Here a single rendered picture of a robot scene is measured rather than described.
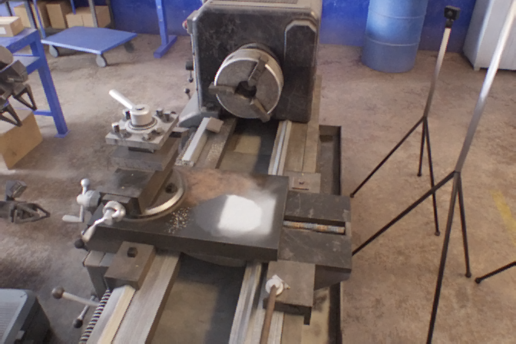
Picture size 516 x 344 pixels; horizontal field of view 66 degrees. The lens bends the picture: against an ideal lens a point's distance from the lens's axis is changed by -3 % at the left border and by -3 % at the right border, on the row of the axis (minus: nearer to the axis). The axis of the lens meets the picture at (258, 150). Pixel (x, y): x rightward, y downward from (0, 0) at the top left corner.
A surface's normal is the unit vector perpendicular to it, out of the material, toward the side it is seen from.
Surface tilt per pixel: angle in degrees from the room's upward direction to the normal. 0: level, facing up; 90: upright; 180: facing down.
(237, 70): 90
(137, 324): 0
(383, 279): 0
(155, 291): 0
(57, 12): 90
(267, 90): 90
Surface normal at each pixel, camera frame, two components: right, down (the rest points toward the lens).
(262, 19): -0.16, 0.57
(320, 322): 0.00, -0.82
